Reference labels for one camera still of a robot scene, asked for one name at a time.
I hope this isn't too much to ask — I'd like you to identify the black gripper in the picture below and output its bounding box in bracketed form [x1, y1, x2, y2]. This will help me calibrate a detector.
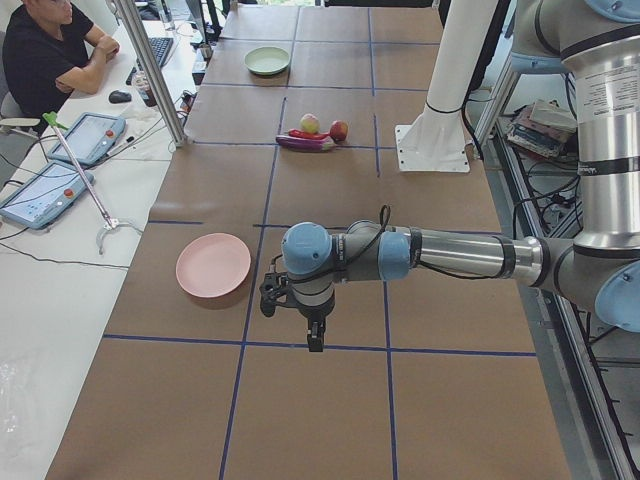
[301, 309, 328, 353]

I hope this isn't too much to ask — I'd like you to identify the purple eggplant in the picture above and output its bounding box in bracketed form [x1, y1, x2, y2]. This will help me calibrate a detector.
[276, 135, 336, 153]

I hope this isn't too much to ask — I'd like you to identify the red chili pepper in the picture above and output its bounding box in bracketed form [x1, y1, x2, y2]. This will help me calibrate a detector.
[288, 129, 330, 140]

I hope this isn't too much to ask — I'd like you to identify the red apple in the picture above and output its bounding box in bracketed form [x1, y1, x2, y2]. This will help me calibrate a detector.
[329, 120, 349, 142]

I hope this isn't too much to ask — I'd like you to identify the yellow-pink peach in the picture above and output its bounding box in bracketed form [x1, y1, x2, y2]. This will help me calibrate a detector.
[299, 113, 320, 134]

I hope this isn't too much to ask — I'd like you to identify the pink plate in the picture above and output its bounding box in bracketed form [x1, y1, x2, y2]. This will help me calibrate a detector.
[175, 233, 251, 298]

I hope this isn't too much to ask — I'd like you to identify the reacher grabber tool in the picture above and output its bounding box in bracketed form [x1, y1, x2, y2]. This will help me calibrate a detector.
[43, 112, 143, 255]

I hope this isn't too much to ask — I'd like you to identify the green plate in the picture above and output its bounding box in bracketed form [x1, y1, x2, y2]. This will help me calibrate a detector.
[244, 46, 290, 77]

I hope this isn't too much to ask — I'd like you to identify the upper blue teach pendant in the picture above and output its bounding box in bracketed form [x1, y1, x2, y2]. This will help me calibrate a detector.
[58, 112, 126, 168]

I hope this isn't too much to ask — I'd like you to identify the blue teach pendant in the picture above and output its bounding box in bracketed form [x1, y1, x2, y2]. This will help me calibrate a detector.
[58, 112, 126, 168]
[1, 161, 87, 230]

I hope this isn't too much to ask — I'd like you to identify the lower blue teach pendant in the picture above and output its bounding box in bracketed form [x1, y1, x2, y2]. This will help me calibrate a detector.
[1, 161, 87, 230]

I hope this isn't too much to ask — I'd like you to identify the stack of books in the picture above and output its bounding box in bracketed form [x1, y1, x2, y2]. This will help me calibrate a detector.
[506, 100, 578, 158]

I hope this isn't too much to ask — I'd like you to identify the black computer mouse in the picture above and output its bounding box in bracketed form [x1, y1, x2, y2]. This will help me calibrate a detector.
[108, 90, 132, 104]

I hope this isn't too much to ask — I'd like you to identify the plastic drink cup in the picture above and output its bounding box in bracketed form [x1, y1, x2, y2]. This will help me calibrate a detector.
[131, 71, 157, 107]

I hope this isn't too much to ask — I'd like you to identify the black keyboard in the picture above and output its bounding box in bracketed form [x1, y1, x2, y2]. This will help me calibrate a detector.
[125, 37, 174, 86]

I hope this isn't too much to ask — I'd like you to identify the person in black shirt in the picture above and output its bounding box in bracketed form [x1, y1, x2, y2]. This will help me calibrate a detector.
[3, 1, 120, 133]

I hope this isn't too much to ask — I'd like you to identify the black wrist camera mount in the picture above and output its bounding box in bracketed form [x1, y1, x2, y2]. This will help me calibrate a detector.
[259, 271, 296, 318]

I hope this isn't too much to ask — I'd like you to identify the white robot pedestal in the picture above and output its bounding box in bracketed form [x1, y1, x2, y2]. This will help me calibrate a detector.
[395, 0, 509, 173]

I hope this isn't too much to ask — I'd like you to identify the aluminium frame post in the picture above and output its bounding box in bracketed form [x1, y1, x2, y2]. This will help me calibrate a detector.
[109, 0, 187, 148]

